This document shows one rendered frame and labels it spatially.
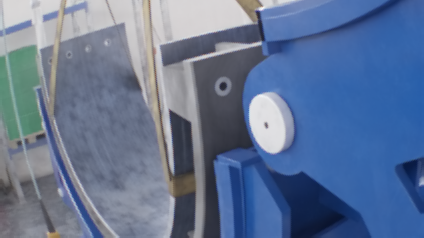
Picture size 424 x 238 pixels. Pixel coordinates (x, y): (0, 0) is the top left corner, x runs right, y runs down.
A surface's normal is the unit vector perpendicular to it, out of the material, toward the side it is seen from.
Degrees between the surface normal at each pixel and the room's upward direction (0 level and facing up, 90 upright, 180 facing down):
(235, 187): 97
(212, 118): 100
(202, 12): 90
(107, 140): 45
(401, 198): 90
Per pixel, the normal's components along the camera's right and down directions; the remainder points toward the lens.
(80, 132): 0.31, -0.48
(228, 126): 0.53, 0.29
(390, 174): -0.84, 0.26
